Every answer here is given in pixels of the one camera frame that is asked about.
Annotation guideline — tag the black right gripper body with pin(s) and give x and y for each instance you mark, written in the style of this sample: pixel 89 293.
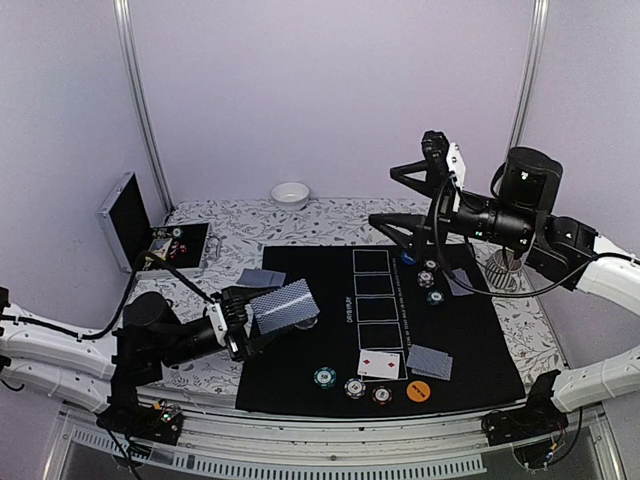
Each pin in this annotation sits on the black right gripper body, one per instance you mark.
pixel 441 208

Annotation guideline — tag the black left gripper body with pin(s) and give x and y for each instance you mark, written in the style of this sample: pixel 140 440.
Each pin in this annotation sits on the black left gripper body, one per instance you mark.
pixel 236 336

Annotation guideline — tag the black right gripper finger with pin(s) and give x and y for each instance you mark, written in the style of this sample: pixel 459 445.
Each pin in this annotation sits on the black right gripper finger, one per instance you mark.
pixel 421 177
pixel 411 232

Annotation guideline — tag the blue small blind button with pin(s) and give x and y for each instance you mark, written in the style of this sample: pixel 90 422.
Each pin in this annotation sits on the blue small blind button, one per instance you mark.
pixel 408 259

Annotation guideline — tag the dealt playing card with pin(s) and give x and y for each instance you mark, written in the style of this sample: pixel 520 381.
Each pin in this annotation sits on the dealt playing card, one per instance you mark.
pixel 260 278
pixel 459 284
pixel 430 362

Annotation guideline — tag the grey playing card deck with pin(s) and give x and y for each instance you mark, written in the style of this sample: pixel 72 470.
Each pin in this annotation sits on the grey playing card deck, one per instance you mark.
pixel 284 307

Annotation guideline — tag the black dealer button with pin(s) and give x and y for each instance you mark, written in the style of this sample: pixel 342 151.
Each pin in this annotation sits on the black dealer button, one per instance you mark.
pixel 307 324

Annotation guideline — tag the green chips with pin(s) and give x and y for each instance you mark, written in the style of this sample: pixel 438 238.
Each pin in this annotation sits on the green chips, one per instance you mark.
pixel 435 297
pixel 325 377

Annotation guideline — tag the blue peach poker chip stack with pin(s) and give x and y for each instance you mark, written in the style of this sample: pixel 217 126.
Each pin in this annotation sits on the blue peach poker chip stack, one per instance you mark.
pixel 354 388

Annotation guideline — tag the orange big blind button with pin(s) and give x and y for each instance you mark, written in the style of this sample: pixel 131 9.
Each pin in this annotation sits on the orange big blind button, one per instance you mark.
pixel 418 391

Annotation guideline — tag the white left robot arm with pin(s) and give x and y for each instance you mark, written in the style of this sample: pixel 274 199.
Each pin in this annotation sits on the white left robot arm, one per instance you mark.
pixel 102 370

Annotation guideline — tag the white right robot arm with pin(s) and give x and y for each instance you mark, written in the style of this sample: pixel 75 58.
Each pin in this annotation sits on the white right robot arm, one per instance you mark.
pixel 517 216

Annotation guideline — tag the black poker play mat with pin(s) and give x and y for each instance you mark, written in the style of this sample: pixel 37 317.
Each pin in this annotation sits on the black poker play mat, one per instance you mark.
pixel 369 299

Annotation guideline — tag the aluminium poker case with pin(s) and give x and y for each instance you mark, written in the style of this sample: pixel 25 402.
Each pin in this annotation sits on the aluminium poker case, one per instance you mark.
pixel 124 220

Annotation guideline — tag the white ceramic bowl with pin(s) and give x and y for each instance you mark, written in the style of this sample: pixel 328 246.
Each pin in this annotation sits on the white ceramic bowl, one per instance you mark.
pixel 290 196

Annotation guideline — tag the card box in case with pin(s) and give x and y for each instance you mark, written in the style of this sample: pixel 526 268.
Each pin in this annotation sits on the card box in case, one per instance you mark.
pixel 161 247

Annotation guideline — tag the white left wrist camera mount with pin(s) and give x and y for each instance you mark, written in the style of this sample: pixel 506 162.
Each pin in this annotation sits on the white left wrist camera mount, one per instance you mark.
pixel 218 323

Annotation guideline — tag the front aluminium rail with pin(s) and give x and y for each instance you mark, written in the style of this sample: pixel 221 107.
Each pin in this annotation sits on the front aluminium rail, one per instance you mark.
pixel 220 442

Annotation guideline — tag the right aluminium frame post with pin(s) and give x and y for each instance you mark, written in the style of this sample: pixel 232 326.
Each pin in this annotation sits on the right aluminium frame post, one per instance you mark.
pixel 532 61

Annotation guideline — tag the aluminium frame post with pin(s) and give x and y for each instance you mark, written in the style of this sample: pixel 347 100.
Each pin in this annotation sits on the aluminium frame post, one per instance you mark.
pixel 532 61
pixel 124 24

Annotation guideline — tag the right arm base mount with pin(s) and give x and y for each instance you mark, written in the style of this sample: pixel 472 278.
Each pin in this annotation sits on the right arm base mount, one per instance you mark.
pixel 535 432

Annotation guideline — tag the left aluminium frame post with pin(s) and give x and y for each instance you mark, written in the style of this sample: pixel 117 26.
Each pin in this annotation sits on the left aluminium frame post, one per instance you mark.
pixel 124 24

